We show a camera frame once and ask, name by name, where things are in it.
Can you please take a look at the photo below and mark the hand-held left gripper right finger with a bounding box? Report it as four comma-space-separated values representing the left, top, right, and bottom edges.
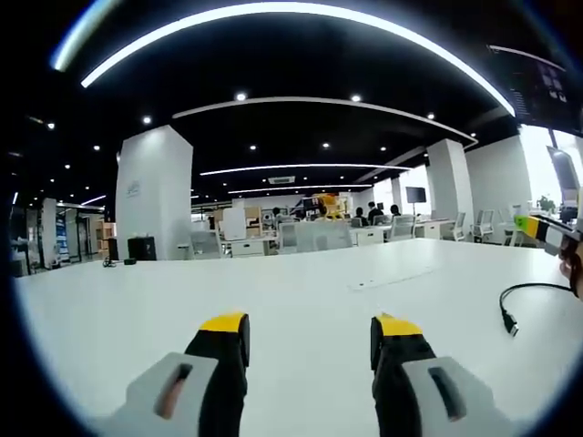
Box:
369, 312, 520, 437

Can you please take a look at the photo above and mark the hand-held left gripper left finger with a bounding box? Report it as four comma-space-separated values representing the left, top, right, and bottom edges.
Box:
97, 311, 251, 437

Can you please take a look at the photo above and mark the black data cable USB plug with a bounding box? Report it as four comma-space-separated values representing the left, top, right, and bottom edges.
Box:
498, 282, 580, 339

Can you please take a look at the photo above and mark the white desk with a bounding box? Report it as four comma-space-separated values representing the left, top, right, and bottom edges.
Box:
13, 238, 583, 437

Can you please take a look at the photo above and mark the person's right hand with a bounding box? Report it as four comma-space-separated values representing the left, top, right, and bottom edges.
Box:
557, 235, 583, 300

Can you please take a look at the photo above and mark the white drawer cabinet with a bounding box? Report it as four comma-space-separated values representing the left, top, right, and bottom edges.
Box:
225, 239, 271, 259

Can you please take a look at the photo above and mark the black monitor on stand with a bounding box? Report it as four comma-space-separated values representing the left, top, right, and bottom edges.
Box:
404, 186, 428, 224

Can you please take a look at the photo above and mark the black box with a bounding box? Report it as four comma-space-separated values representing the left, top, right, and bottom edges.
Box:
127, 236, 159, 262

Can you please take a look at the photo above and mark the wooden shelf unit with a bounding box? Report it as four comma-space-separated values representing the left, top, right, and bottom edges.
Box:
243, 205, 264, 239

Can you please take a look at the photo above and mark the hanging dark display screen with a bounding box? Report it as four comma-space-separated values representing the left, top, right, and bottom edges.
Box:
486, 44, 573, 120

